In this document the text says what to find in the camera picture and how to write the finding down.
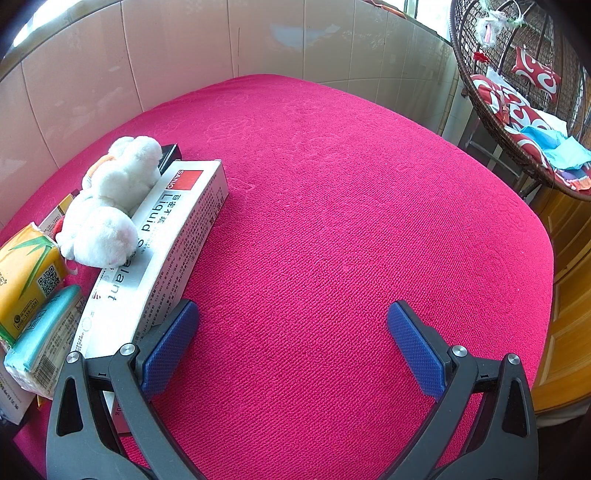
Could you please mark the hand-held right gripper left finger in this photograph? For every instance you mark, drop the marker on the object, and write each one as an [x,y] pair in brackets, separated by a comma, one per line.
[171,346]

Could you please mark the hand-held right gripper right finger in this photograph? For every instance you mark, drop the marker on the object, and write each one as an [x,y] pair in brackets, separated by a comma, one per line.
[415,350]

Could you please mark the white box with red label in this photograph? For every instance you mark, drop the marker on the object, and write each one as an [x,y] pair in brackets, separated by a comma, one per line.
[175,230]

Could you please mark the teal tissue pack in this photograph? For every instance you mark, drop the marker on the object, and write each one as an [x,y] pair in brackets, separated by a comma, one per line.
[46,323]

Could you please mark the white plush toy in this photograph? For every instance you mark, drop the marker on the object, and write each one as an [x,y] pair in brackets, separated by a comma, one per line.
[111,207]

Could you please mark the yellow tissue pack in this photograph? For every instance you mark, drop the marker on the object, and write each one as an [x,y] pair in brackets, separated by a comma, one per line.
[25,277]

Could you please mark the yellow and white medicine box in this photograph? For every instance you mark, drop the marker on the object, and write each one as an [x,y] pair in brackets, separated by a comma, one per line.
[57,207]

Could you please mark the black charger cube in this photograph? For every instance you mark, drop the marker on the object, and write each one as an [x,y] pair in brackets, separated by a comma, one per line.
[169,154]

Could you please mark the wooden cabinet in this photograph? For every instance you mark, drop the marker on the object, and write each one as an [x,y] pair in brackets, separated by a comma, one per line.
[563,323]

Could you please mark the magenta towel blanket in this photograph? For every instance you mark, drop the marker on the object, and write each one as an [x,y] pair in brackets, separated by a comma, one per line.
[346,207]

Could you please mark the blue cloth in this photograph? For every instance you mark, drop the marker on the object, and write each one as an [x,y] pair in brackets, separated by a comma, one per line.
[558,147]

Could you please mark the red and white seat cushion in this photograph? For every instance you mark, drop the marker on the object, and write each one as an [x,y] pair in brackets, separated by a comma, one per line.
[508,106]

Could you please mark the small red and white pillow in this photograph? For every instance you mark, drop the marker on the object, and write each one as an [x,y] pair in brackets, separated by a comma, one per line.
[535,69]

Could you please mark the hanging wicker chair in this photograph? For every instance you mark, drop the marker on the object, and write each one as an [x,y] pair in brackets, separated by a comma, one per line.
[466,46]

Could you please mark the white hanging ornament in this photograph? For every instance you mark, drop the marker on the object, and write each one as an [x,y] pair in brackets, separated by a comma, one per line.
[489,23]

